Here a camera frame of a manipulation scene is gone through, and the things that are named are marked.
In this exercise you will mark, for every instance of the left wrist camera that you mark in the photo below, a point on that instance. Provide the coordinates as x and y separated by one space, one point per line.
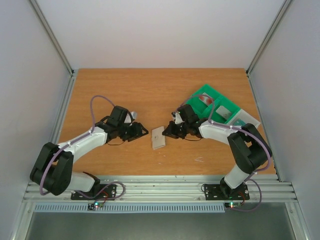
130 117

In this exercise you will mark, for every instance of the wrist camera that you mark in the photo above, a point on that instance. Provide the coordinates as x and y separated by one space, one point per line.
176 117
130 117

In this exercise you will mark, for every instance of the grey card in tray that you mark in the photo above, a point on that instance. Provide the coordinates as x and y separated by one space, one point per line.
223 112

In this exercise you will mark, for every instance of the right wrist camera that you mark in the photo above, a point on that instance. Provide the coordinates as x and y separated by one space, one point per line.
176 117

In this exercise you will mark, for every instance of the small circuit board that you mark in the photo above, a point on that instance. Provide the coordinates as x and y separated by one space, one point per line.
94 206
233 205

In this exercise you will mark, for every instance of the teal card in tray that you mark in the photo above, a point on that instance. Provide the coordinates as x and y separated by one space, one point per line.
239 122

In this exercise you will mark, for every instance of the beige card holder wallet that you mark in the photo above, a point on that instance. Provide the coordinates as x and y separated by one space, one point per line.
157 138

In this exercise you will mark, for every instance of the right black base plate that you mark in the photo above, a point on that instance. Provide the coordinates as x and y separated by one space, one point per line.
214 192

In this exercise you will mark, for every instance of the right small circuit board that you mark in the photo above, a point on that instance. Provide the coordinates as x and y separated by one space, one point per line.
233 205

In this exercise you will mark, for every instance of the aluminium rail frame front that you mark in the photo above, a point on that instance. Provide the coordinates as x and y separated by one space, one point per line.
187 188

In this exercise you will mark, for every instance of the aluminium frame post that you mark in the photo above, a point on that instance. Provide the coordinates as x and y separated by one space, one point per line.
269 35
47 28

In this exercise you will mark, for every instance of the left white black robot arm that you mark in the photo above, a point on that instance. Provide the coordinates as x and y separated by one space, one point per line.
53 168

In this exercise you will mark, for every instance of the red white card in tray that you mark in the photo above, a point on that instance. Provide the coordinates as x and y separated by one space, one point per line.
206 99

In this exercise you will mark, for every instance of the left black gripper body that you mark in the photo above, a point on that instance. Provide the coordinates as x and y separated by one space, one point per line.
124 133

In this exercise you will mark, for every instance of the green plastic sorting tray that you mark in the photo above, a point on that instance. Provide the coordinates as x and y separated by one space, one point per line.
204 111

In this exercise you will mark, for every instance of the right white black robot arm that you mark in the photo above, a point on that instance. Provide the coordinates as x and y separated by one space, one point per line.
249 149

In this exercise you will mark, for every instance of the grey slotted cable duct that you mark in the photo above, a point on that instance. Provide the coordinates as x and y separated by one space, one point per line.
129 208

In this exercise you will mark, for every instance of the right aluminium frame post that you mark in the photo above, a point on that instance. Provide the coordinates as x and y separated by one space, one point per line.
269 35

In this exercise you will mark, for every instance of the left small circuit board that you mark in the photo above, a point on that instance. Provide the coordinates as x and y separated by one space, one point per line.
94 206

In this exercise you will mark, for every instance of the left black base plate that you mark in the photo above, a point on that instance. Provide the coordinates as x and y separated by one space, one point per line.
105 191

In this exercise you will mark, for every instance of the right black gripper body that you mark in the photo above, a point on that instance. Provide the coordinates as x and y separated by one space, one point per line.
175 129

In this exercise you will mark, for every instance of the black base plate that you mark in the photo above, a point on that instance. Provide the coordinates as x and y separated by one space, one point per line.
214 192
105 191

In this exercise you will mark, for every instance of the left aluminium frame post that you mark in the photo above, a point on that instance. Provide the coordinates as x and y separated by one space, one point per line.
47 28

